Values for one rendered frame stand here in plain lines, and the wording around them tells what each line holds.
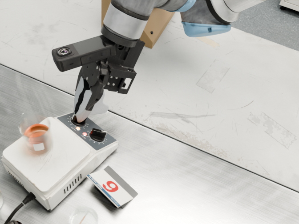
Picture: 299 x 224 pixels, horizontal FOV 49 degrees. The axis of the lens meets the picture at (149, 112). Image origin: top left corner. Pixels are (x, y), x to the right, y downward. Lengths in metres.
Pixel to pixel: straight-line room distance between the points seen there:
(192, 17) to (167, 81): 0.18
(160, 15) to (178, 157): 0.45
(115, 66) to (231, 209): 0.38
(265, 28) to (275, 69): 1.76
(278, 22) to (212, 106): 2.08
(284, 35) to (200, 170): 2.14
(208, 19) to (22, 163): 0.52
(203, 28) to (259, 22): 2.02
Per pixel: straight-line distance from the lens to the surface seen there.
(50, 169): 0.63
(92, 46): 0.62
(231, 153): 0.79
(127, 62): 0.66
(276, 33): 2.78
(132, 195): 0.69
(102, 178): 0.69
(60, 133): 0.66
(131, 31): 0.60
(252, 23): 2.78
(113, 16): 0.60
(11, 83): 0.88
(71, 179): 0.65
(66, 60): 0.60
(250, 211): 0.75
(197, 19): 0.82
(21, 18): 1.06
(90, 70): 0.66
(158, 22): 0.99
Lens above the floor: 1.55
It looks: 53 degrees down
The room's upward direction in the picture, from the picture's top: 12 degrees clockwise
